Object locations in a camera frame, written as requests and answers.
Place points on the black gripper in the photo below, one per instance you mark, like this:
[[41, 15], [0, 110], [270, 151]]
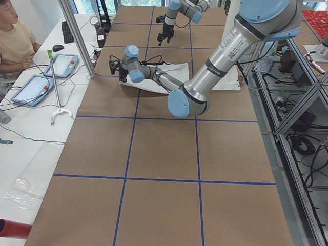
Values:
[[168, 28], [122, 73]]

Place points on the grey cartoon print t-shirt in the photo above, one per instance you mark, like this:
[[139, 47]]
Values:
[[177, 71]]

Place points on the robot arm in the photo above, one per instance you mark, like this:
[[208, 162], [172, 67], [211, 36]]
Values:
[[256, 21], [193, 10]]

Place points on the far blue teach pendant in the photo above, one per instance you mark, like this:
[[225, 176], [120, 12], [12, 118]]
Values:
[[64, 65]]

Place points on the blue teach pendant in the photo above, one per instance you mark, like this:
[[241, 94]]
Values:
[[64, 65], [33, 91]]

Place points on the black keyboard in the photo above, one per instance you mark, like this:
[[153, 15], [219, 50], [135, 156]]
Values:
[[67, 34]]

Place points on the black computer mouse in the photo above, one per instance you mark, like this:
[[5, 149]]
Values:
[[57, 48]]

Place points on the metal reacher grabber tool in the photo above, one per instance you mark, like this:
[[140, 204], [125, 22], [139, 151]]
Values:
[[60, 110]]

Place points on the near blue teach pendant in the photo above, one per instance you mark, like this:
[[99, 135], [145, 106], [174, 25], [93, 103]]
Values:
[[33, 91]]

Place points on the person in beige shirt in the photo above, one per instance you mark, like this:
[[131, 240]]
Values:
[[18, 43]]

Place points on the clear plastic bag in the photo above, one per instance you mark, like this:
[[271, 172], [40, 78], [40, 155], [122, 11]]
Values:
[[25, 194]]

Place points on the red object at edge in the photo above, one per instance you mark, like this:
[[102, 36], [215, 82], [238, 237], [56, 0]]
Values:
[[13, 229]]

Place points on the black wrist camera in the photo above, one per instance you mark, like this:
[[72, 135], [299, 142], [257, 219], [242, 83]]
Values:
[[160, 19], [114, 64]]

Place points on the aluminium frame post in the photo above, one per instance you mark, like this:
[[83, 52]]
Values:
[[78, 38]]

